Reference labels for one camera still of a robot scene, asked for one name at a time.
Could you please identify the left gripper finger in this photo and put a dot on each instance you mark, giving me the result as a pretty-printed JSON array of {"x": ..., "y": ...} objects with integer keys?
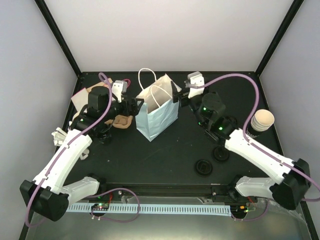
[
  {"x": 133, "y": 114},
  {"x": 139, "y": 102}
]

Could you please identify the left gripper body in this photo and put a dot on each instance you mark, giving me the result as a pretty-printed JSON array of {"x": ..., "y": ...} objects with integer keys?
[{"x": 129, "y": 107}]

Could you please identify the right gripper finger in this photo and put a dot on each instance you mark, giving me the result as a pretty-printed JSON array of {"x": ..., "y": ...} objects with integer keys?
[
  {"x": 173, "y": 88},
  {"x": 176, "y": 99}
]

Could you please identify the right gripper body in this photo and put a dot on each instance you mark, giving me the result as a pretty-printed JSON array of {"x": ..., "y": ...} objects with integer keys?
[{"x": 183, "y": 99}]

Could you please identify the light blue paper bag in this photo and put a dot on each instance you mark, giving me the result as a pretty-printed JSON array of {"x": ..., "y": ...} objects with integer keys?
[{"x": 158, "y": 110}]

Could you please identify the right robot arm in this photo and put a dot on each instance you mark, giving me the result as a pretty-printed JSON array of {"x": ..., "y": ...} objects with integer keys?
[{"x": 287, "y": 180}]

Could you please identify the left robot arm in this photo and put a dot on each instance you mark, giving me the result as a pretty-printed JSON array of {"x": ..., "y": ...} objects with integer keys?
[{"x": 47, "y": 194}]

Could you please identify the white pink-edged napkin pack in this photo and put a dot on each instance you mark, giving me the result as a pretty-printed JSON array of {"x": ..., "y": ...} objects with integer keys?
[{"x": 80, "y": 99}]

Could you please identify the black coffee lid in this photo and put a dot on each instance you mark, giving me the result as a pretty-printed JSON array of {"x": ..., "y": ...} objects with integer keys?
[
  {"x": 220, "y": 154},
  {"x": 203, "y": 168}
]

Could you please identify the brown Cakes paper bag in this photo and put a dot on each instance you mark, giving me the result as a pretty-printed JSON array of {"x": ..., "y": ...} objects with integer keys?
[{"x": 101, "y": 84}]

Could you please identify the left paper cup stack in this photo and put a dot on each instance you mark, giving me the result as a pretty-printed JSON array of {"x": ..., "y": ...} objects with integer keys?
[{"x": 76, "y": 116}]

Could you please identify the paper cup stack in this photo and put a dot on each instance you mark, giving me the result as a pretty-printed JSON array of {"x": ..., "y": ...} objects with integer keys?
[
  {"x": 76, "y": 116},
  {"x": 261, "y": 121}
]

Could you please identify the right paper cup stack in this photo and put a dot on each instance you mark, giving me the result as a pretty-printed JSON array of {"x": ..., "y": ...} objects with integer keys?
[{"x": 261, "y": 121}]

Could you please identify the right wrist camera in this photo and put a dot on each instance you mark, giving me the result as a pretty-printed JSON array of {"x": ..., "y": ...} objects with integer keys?
[{"x": 195, "y": 83}]

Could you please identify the light blue slotted cable duct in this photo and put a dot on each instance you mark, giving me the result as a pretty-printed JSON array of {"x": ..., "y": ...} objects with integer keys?
[{"x": 161, "y": 209}]

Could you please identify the black left frame post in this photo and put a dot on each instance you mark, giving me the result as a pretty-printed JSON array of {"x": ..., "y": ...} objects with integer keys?
[{"x": 46, "y": 13}]

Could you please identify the black frame post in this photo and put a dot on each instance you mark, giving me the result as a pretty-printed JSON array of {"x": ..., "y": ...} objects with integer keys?
[
  {"x": 282, "y": 29},
  {"x": 46, "y": 13}
]

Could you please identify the black right frame post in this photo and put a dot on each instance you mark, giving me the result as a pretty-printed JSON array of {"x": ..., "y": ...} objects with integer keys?
[{"x": 282, "y": 29}]

